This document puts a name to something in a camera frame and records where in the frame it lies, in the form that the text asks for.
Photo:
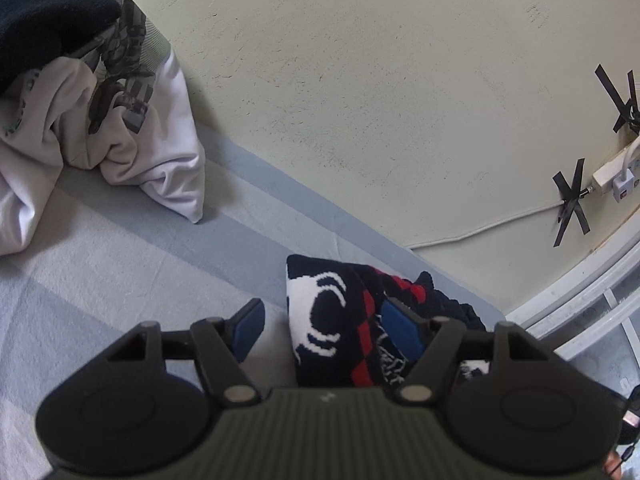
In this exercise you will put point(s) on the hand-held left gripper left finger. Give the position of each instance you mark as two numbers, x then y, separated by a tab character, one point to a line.
250	329

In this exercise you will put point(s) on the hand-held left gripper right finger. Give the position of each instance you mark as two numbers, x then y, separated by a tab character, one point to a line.
401	331

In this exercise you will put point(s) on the navy patterned knit sweater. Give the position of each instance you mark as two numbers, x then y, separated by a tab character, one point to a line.
320	310

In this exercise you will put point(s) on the striped blue bed sheet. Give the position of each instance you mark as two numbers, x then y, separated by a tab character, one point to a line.
125	260

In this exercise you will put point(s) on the white garment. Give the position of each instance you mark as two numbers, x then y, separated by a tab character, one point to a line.
160	160

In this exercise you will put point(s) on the frosted patterned window glass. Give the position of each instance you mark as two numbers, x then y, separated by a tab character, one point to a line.
600	360

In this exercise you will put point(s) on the black tape cross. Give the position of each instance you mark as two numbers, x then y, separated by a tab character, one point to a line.
622	105
570	195

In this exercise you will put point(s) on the cream power strip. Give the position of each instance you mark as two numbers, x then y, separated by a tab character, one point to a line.
607	175

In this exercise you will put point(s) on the grey printed garment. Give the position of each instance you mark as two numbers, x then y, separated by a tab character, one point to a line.
130	35

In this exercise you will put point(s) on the dark navy garment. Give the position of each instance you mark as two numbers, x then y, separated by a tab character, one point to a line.
45	15

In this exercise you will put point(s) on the white window frame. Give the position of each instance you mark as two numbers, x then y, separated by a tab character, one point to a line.
575	290

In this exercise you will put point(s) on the white plug adapter red switch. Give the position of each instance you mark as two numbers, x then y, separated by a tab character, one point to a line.
624	187

